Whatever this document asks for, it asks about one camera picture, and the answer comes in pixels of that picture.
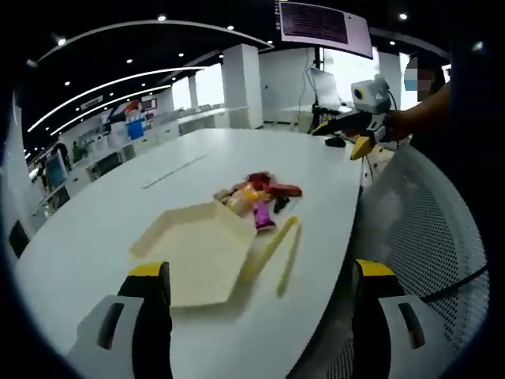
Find cream hexagonal container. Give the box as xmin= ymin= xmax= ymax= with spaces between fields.
xmin=128 ymin=200 xmax=258 ymax=309

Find white mesh chair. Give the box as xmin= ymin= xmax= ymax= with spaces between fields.
xmin=287 ymin=144 xmax=491 ymax=379

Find blue storage box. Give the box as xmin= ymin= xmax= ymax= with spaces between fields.
xmin=124 ymin=117 xmax=146 ymax=140

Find person's dark clothed torso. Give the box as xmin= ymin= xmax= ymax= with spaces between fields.
xmin=410 ymin=37 xmax=505 ymax=246

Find red food packet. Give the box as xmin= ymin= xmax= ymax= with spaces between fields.
xmin=245 ymin=171 xmax=304 ymax=199

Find hanging monitor screen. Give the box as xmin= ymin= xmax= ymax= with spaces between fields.
xmin=277 ymin=0 xmax=375 ymax=61

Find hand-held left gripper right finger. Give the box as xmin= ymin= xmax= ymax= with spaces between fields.
xmin=352 ymin=258 xmax=459 ymax=379

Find yellow food tongs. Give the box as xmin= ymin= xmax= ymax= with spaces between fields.
xmin=239 ymin=215 xmax=304 ymax=298

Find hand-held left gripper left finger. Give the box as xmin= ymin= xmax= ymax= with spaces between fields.
xmin=62 ymin=261 xmax=174 ymax=379

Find purple food packet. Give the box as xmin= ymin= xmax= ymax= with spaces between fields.
xmin=251 ymin=200 xmax=278 ymax=232

